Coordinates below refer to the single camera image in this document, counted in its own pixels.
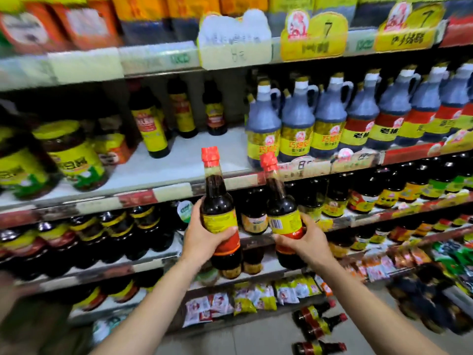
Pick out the person's left hand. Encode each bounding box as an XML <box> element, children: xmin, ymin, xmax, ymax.
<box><xmin>181</xmin><ymin>197</ymin><xmax>239</xmax><ymax>269</ymax></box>

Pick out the person's right hand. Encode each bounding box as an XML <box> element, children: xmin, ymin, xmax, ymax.
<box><xmin>271</xmin><ymin>212</ymin><xmax>336</xmax><ymax>271</ymax></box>

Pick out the yellow label soy sauce bottle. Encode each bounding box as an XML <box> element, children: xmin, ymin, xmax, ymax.
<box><xmin>168</xmin><ymin>78</ymin><xmax>200</xmax><ymax>140</ymax></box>
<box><xmin>129</xmin><ymin>84</ymin><xmax>172</xmax><ymax>160</ymax></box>

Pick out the person's right forearm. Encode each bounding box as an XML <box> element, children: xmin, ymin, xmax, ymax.
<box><xmin>317</xmin><ymin>254</ymin><xmax>450</xmax><ymax>355</ymax></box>

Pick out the person's left forearm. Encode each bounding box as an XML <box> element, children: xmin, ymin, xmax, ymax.
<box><xmin>90</xmin><ymin>256</ymin><xmax>203</xmax><ymax>355</ymax></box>

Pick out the small cloud shaped price sign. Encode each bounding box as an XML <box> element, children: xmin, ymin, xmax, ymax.
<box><xmin>331</xmin><ymin>147</ymin><xmax>382</xmax><ymax>175</ymax></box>
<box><xmin>277</xmin><ymin>157</ymin><xmax>333</xmax><ymax>182</ymax></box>

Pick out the row of large dark bottles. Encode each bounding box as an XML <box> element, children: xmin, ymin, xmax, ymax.
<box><xmin>0</xmin><ymin>155</ymin><xmax>473</xmax><ymax>282</ymax></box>

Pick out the row of short sauce jars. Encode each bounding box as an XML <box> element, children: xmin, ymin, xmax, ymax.
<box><xmin>70</xmin><ymin>212</ymin><xmax>473</xmax><ymax>313</ymax></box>

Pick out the row of olive label bottles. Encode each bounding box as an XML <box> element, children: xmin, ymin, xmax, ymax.
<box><xmin>243</xmin><ymin>61</ymin><xmax>473</xmax><ymax>169</ymax></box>

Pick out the printed brown cardboard box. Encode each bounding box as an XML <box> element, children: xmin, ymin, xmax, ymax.
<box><xmin>0</xmin><ymin>271</ymin><xmax>93</xmax><ymax>355</ymax></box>

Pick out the large cloud shaped price sign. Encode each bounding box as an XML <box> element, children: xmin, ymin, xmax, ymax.
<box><xmin>197</xmin><ymin>9</ymin><xmax>274</xmax><ymax>71</ymax></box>

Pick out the yellow hanging price sign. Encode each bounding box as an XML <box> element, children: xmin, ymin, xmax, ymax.
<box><xmin>373</xmin><ymin>1</ymin><xmax>446</xmax><ymax>53</ymax></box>
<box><xmin>279</xmin><ymin>10</ymin><xmax>349</xmax><ymax>63</ymax></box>

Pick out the row of yellow label jugs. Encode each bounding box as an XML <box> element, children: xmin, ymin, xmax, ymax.
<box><xmin>268</xmin><ymin>0</ymin><xmax>473</xmax><ymax>37</ymax></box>

